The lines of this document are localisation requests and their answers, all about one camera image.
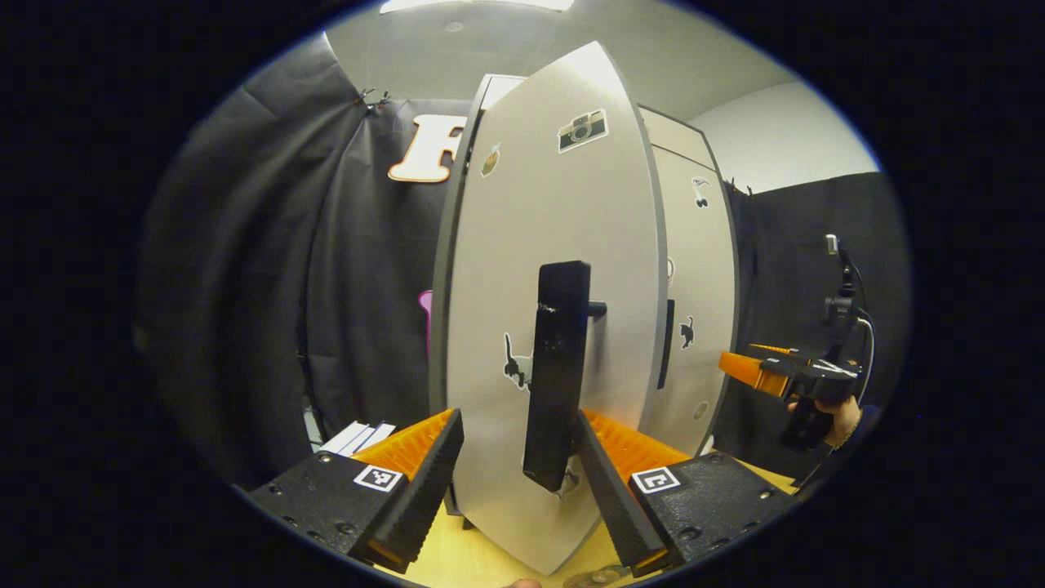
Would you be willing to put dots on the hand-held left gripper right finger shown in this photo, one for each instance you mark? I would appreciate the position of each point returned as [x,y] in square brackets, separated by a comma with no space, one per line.
[616,494]

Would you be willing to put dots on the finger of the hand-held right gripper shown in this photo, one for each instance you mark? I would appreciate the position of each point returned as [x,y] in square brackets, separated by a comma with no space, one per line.
[751,374]
[780,353]

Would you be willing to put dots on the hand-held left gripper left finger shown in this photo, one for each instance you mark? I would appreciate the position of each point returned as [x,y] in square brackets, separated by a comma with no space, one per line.
[424,490]

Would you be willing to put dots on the round brown coaster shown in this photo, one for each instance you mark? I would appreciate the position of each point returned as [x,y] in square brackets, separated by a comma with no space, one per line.
[575,581]

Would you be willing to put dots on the white cabinet door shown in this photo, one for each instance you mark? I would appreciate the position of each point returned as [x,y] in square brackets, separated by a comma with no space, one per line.
[702,269]
[563,212]

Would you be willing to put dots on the white and grey cabinet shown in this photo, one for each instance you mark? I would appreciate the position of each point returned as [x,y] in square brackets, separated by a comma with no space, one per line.
[438,343]

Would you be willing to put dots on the light blue book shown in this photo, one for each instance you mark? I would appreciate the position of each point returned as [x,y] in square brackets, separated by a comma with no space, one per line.
[380,431]

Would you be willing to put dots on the white book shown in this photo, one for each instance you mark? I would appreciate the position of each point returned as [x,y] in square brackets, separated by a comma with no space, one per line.
[347,437]

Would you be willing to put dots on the black backdrop cloth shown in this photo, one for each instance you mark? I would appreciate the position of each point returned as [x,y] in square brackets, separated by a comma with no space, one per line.
[261,286]

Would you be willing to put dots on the ceiling light panel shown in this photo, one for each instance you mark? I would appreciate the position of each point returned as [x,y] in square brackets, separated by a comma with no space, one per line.
[478,4]

